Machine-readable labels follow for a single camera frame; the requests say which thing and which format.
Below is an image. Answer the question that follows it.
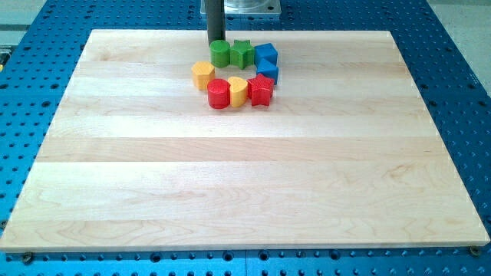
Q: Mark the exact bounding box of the red star block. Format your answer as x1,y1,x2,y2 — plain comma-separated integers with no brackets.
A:
247,74,275,106

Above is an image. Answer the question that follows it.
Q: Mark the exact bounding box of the blue triangle block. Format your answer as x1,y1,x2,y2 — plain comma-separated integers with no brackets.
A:
256,59,279,85

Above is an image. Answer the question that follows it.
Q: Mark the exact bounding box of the green star block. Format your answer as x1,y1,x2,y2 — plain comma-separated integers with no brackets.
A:
229,40,255,69

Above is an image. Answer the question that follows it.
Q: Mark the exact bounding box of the yellow heart block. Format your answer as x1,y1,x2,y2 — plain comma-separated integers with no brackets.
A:
227,77,249,107

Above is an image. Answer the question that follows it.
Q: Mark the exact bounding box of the red cylinder block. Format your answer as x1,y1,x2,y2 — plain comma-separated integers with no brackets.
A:
207,78,230,109

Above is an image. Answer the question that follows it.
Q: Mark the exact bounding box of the yellow pentagon block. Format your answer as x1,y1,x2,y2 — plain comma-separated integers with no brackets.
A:
191,61,216,90

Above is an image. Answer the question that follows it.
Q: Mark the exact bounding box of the blue cube block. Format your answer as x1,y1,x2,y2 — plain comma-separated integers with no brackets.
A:
254,43,278,65

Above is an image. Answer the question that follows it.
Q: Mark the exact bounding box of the green cylinder block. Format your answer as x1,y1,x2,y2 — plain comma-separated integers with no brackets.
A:
209,40,230,67

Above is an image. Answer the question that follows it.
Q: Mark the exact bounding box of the light wooden board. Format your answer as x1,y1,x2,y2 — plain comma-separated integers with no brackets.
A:
1,29,489,252

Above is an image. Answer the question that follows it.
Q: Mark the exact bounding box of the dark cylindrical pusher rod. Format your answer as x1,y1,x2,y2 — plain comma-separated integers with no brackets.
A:
204,0,226,44

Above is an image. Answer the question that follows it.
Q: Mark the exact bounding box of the blue perforated table plate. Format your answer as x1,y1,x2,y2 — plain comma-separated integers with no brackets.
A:
1,1,490,275

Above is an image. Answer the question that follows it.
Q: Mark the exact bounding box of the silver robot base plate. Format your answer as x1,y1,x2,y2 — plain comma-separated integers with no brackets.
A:
199,0,282,16

